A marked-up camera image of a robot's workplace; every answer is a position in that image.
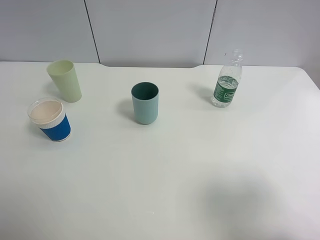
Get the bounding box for clear green-label water bottle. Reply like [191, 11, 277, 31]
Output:
[211, 49, 244, 108]

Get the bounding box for pale green plastic cup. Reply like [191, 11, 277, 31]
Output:
[46, 60, 82, 103]

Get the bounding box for teal plastic cup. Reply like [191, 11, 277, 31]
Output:
[131, 82, 159, 125]

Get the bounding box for blue sleeved paper cup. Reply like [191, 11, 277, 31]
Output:
[27, 97, 71, 142]

